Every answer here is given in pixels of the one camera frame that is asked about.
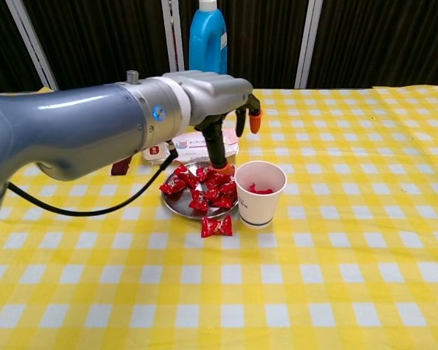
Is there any blue detergent bottle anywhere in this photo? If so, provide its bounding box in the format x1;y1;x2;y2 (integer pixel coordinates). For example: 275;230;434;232
188;0;229;76

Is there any silver metal plate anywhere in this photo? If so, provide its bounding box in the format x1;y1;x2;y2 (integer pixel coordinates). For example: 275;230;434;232
161;161;240;221

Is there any pink white wet wipes pack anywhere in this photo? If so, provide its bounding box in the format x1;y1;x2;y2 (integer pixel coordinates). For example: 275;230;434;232
171;127;240;163

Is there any yellow white checkered tablecloth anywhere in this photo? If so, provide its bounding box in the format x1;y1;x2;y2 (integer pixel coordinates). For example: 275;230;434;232
0;85;438;350

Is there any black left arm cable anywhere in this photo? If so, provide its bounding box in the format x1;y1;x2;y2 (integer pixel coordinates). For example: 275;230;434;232
7;140;180;218

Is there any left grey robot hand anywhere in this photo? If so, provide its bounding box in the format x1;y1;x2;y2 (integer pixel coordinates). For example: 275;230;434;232
178;71;264;177

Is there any white paper cup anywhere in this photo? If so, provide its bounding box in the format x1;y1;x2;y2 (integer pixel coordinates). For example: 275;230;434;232
234;160;288;230

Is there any black pleated curtain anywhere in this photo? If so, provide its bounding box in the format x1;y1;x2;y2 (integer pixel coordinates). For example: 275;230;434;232
308;0;438;90
0;0;45;94
21;0;171;88
180;0;310;90

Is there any red white cling film box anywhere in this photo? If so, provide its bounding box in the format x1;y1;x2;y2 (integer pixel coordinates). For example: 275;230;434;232
142;141;171;166

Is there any white frame post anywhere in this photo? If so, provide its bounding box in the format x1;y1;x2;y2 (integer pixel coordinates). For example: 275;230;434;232
161;0;187;74
5;0;61;91
294;0;324;90

